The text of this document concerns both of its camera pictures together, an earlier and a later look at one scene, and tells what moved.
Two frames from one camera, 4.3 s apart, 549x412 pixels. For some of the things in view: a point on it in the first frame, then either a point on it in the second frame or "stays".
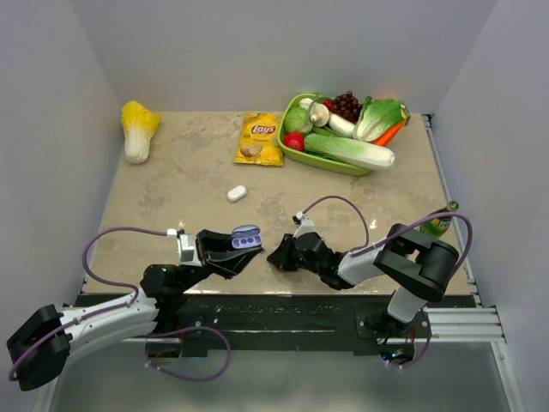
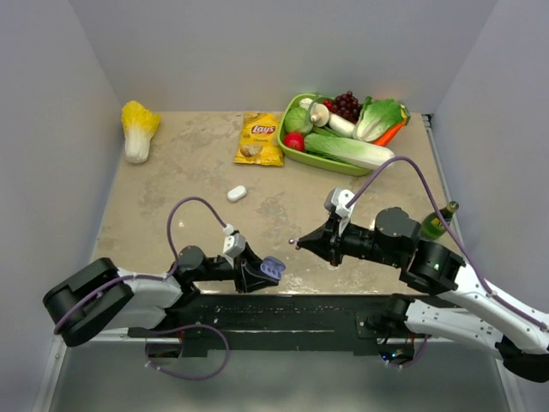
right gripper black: x=281 y=257 → x=326 y=241
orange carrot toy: x=387 y=136 stays
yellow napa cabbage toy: x=139 y=123 stays
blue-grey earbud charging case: x=245 y=237 → x=273 y=267
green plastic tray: x=303 y=156 stays
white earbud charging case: x=237 y=193 stays
